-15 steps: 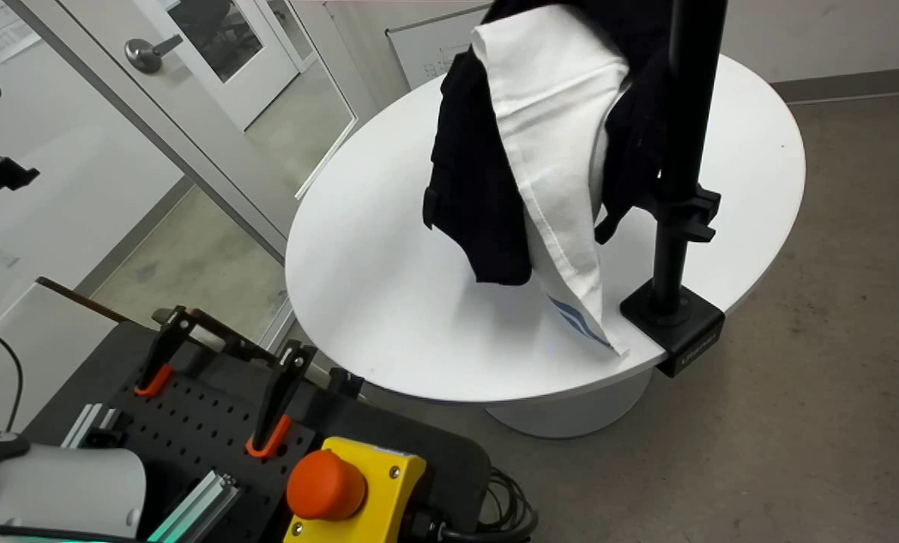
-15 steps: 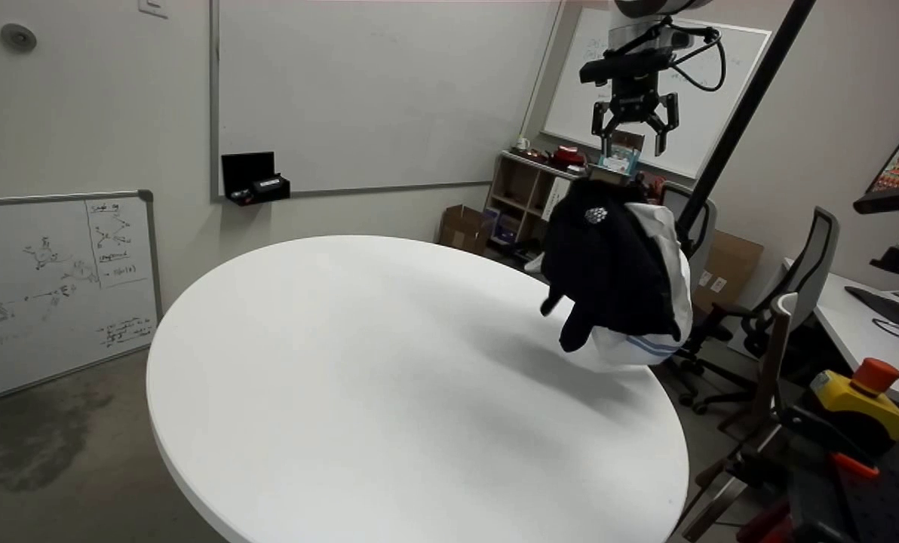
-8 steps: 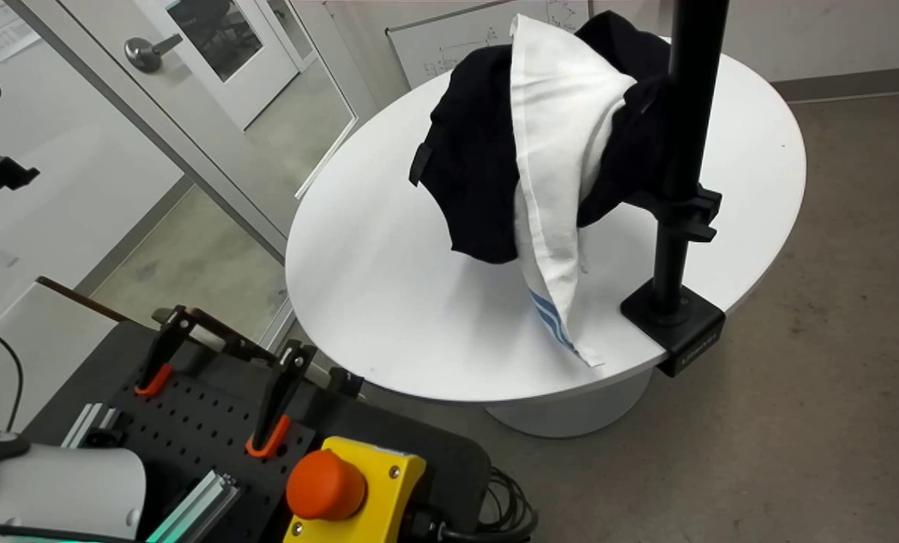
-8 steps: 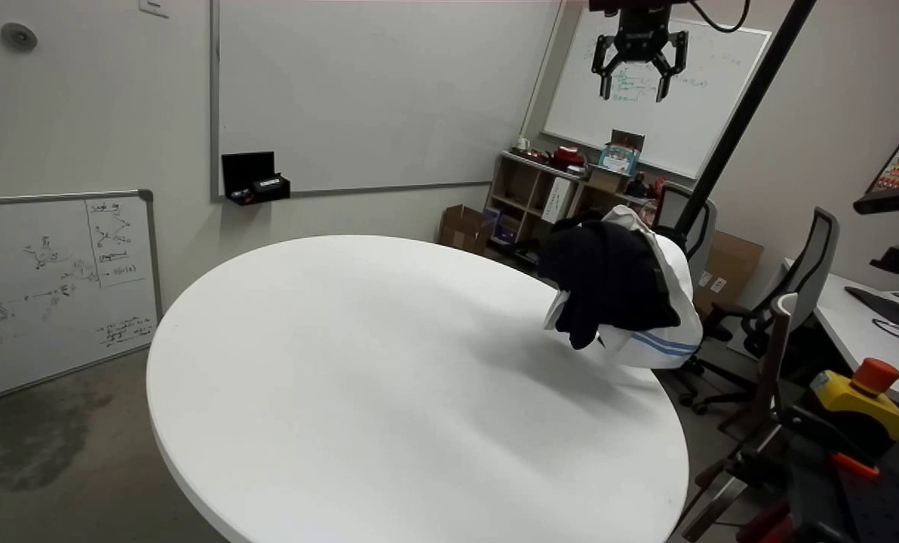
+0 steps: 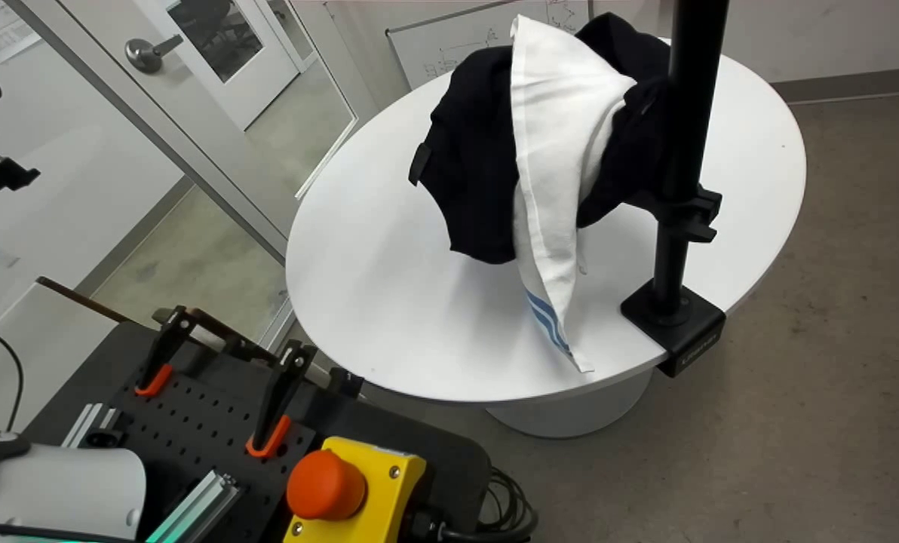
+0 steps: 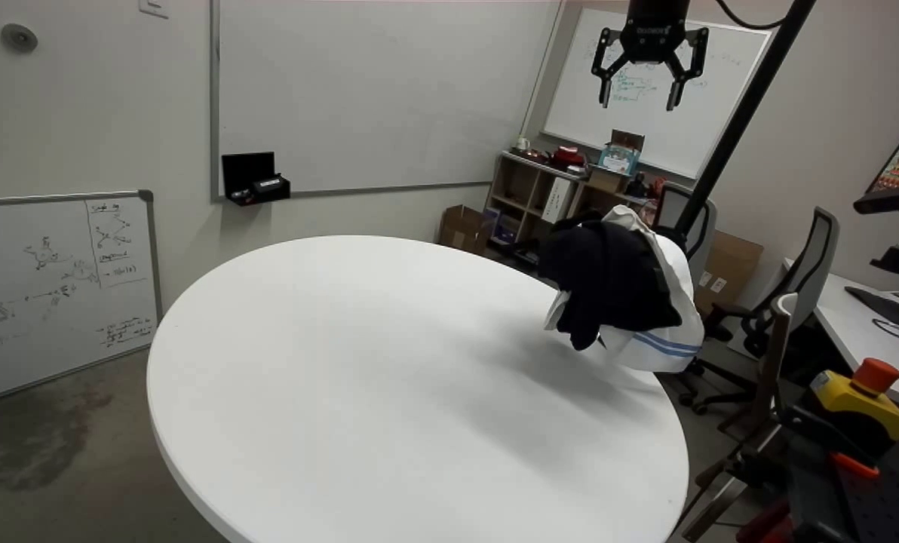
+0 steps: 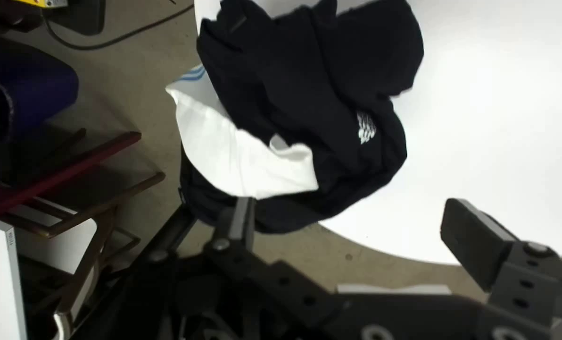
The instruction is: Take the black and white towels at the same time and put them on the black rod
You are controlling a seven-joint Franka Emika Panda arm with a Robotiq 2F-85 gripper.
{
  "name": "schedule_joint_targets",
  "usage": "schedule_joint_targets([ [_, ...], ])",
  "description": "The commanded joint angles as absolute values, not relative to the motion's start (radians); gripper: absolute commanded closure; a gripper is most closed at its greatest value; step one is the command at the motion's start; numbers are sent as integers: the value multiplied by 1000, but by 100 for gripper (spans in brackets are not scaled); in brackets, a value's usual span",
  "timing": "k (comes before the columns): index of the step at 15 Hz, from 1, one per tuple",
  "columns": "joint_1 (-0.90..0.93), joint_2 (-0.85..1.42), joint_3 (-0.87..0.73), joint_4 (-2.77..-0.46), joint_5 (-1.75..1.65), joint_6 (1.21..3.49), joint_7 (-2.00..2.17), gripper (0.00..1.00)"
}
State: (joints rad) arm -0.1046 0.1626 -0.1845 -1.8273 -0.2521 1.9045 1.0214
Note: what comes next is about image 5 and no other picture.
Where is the black towel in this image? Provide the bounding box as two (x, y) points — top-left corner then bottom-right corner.
(405, 10), (674, 269)

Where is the white towel with blue stripes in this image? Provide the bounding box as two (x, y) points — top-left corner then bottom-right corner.
(505, 11), (642, 376)

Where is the yellow emergency stop box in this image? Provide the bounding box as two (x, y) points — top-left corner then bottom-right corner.
(280, 433), (432, 543)

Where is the white door with window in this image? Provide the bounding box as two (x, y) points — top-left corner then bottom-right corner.
(130, 0), (306, 131)

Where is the black perforated breadboard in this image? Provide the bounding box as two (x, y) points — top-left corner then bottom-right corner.
(22, 318), (494, 543)

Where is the black vertical pole with clamp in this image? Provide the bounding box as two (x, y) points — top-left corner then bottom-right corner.
(617, 0), (732, 381)

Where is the green tinted aluminium extrusion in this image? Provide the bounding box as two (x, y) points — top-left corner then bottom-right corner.
(144, 466), (242, 543)

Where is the silver aluminium extrusion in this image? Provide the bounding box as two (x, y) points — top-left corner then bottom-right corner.
(60, 399), (123, 451)

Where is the orange handled bar clamp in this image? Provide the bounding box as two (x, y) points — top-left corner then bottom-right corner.
(130, 305), (271, 405)
(245, 339), (365, 465)

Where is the black cable bundle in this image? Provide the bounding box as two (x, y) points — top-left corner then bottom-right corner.
(406, 465), (539, 543)

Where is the silver door handle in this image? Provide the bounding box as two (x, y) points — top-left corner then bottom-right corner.
(119, 34), (186, 74)

